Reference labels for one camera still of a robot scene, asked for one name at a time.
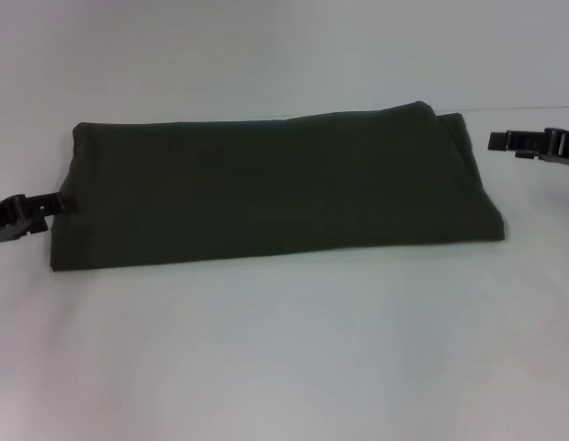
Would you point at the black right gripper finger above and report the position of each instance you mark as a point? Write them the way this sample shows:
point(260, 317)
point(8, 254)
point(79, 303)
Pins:
point(532, 143)

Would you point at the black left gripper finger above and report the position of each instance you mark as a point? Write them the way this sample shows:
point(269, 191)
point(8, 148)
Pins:
point(40, 206)

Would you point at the dark green shirt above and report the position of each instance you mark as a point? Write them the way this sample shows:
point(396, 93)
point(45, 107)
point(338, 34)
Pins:
point(265, 193)

